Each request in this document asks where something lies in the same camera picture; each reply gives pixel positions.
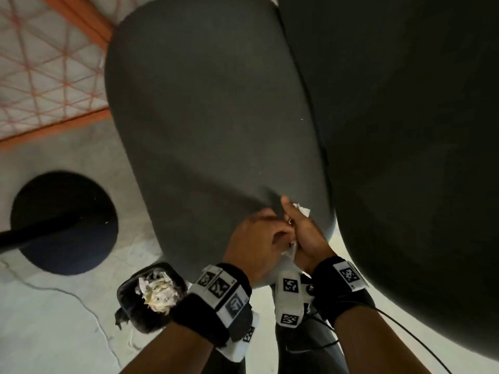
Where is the person's right hand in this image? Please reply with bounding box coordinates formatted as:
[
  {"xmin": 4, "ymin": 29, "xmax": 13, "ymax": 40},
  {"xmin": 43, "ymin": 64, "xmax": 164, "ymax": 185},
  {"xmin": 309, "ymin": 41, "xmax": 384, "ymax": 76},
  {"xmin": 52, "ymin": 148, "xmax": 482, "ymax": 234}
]
[{"xmin": 280, "ymin": 195, "xmax": 338, "ymax": 275}]

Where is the person's left hand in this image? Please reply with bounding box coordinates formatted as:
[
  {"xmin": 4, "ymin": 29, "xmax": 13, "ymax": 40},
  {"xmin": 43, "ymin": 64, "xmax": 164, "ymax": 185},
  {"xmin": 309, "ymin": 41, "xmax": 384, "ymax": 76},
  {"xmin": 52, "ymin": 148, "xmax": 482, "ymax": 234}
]
[{"xmin": 222, "ymin": 208, "xmax": 294, "ymax": 289}]

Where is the white paper napkin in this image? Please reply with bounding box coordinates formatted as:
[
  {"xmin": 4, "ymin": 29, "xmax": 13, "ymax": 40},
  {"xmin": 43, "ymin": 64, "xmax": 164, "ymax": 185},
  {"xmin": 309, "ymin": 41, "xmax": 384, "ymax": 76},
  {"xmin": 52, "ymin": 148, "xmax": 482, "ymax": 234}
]
[{"xmin": 280, "ymin": 202, "xmax": 311, "ymax": 265}]

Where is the clump of shredded paper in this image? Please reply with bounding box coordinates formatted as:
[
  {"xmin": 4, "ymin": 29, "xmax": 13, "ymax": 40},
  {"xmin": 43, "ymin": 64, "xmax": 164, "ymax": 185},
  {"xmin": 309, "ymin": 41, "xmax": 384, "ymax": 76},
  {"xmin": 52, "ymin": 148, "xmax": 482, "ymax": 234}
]
[{"xmin": 134, "ymin": 268, "xmax": 184, "ymax": 317}]

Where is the black trash bin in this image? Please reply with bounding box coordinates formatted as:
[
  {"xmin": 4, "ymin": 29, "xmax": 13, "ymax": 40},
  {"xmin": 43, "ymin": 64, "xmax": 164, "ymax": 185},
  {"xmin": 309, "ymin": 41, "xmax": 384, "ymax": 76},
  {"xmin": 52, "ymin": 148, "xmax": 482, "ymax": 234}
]
[{"xmin": 114, "ymin": 262, "xmax": 189, "ymax": 335}]

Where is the grey upholstered chair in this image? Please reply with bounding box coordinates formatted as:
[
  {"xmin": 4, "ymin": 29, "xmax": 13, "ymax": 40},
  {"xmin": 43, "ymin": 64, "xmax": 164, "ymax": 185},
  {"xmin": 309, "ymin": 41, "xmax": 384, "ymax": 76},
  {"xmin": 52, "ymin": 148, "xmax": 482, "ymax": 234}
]
[{"xmin": 104, "ymin": 0, "xmax": 499, "ymax": 365}]

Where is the person's left forearm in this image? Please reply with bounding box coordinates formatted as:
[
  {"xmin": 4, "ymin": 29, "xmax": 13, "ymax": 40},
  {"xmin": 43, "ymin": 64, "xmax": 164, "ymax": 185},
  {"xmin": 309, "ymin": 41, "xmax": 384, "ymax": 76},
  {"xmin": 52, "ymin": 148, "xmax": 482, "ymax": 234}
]
[{"xmin": 116, "ymin": 321, "xmax": 215, "ymax": 374}]

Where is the person's right forearm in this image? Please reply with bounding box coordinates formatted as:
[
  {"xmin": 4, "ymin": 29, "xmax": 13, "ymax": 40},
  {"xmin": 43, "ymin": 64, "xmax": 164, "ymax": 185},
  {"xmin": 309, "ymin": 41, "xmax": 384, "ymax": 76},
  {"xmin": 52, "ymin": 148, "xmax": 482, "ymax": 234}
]
[{"xmin": 334, "ymin": 305, "xmax": 431, "ymax": 374}]

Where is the black right wristband with markers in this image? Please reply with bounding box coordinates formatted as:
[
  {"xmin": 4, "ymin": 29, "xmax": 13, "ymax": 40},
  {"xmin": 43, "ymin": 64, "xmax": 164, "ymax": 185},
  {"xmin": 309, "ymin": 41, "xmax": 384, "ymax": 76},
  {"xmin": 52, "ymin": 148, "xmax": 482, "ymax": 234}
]
[{"xmin": 310, "ymin": 256, "xmax": 377, "ymax": 328}]

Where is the black wristband with markers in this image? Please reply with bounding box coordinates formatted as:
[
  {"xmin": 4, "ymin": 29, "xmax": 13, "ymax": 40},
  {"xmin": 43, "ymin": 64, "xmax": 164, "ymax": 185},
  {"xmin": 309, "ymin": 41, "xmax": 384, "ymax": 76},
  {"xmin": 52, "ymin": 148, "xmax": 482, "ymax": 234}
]
[
  {"xmin": 169, "ymin": 262, "xmax": 253, "ymax": 347},
  {"xmin": 310, "ymin": 256, "xmax": 377, "ymax": 328}
]

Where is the black left wristband with markers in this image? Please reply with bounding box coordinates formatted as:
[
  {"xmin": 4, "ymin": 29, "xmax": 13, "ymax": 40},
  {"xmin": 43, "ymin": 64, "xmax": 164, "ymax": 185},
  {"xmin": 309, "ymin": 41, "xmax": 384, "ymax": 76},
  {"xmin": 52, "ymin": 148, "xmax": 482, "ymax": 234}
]
[{"xmin": 169, "ymin": 262, "xmax": 253, "ymax": 347}]

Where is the orange mesh fence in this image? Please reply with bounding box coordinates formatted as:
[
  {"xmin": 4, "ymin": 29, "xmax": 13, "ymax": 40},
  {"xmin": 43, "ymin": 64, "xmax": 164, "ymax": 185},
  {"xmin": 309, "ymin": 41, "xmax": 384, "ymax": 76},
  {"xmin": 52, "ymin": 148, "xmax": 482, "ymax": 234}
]
[{"xmin": 0, "ymin": 0, "xmax": 135, "ymax": 149}]

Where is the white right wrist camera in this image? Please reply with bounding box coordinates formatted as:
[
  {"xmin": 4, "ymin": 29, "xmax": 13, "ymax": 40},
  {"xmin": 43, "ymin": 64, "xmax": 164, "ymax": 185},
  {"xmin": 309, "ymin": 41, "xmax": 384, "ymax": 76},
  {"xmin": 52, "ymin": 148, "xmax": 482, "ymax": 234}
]
[{"xmin": 274, "ymin": 266, "xmax": 314, "ymax": 329}]

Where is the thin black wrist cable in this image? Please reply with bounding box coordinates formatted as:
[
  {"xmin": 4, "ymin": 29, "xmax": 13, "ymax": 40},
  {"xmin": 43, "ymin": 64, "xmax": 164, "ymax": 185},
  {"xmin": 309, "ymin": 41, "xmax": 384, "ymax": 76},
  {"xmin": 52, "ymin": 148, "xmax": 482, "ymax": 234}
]
[{"xmin": 284, "ymin": 299, "xmax": 453, "ymax": 374}]

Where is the white cable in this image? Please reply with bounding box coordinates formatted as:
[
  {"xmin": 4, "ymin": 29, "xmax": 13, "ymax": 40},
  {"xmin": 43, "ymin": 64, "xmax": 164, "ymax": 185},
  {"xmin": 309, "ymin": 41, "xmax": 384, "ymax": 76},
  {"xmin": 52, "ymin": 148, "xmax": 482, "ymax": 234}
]
[{"xmin": 0, "ymin": 260, "xmax": 122, "ymax": 370}]

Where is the white table black pedestal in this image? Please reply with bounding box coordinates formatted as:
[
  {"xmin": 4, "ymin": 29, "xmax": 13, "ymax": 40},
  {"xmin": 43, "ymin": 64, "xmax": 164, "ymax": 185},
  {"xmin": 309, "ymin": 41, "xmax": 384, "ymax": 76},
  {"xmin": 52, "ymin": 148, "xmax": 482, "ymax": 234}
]
[{"xmin": 0, "ymin": 171, "xmax": 119, "ymax": 276}]

